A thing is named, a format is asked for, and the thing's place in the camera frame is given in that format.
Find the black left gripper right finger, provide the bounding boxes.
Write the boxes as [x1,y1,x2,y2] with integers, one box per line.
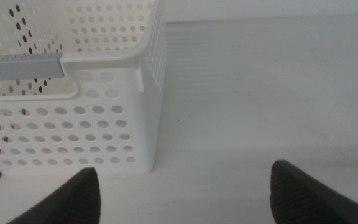
[269,159,358,224]

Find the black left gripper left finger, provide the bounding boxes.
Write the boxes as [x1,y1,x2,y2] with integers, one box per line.
[6,167,101,224]

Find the white perforated plastic basket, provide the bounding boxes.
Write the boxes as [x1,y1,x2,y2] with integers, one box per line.
[0,0,167,175]

